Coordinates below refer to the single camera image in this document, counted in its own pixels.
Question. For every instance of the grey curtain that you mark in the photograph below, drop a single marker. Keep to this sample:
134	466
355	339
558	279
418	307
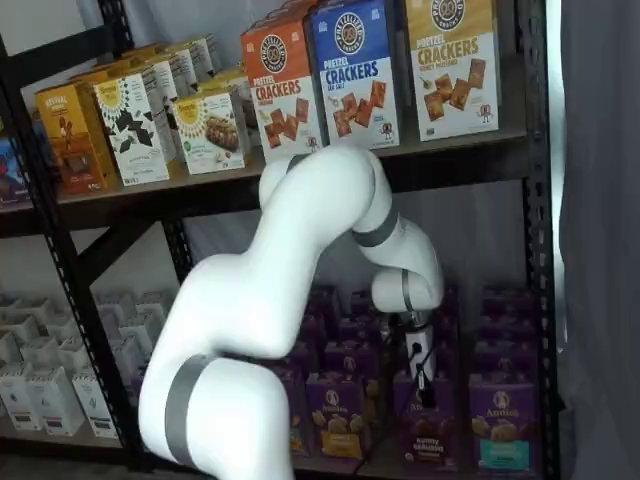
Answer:
600	250

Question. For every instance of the blue pretzel crackers box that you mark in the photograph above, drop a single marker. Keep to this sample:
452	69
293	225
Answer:
350	70

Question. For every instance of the purple box brown patch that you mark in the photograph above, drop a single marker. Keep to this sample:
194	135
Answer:
425	435

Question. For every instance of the purple box orange patch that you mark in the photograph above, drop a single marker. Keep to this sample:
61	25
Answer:
340	415

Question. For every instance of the black metal shelf frame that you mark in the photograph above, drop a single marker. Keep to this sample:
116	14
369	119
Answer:
530	225

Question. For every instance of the brown wood shelf board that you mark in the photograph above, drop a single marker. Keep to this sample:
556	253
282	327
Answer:
450	160

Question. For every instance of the purple box green patch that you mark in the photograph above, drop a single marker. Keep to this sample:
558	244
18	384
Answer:
301	415

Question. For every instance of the blue snack box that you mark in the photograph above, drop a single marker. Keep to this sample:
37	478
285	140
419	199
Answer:
10	170

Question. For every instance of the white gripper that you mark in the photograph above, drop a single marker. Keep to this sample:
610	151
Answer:
422	337

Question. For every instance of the gold pretzel crackers box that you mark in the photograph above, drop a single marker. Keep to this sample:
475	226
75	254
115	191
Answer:
450	75

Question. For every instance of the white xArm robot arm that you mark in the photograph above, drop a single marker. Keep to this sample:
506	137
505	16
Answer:
280	250

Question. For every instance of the purple box teal patch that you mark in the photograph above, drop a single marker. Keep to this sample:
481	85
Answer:
502	425

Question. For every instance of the purple cracker box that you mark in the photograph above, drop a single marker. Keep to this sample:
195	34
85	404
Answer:
447	360
327	302
360	305
320	330
350	357
357	330
507	330
507	302
450	302
447	330
505	360
307	362

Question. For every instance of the orange pretzel crackers box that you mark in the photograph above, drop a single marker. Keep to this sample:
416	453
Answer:
280	90
295	10

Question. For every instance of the orange brown snack box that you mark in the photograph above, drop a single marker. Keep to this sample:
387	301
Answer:
65	140
95	75

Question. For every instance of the yellow white bar box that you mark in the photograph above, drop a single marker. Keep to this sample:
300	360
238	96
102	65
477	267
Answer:
210	135
225	82

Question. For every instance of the white yellow-top snack box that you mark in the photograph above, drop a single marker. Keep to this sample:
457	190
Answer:
182	75
160	100
205	55

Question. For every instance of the white box black pattern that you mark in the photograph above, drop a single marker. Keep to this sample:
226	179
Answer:
130	130

